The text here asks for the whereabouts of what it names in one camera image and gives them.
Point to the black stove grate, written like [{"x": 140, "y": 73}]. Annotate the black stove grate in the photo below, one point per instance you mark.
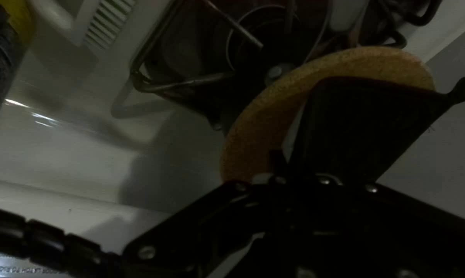
[{"x": 216, "y": 56}]

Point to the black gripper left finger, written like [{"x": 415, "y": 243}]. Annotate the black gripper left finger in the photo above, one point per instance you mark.
[{"x": 208, "y": 229}]

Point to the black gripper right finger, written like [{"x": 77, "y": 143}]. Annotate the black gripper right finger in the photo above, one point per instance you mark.
[{"x": 354, "y": 129}]

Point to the white gas stove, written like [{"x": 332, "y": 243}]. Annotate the white gas stove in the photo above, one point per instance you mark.
[{"x": 79, "y": 149}]

